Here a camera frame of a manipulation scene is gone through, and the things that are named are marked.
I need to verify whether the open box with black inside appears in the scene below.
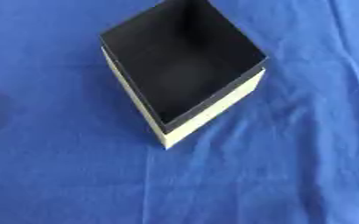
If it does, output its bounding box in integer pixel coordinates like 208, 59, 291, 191
98, 0, 269, 151

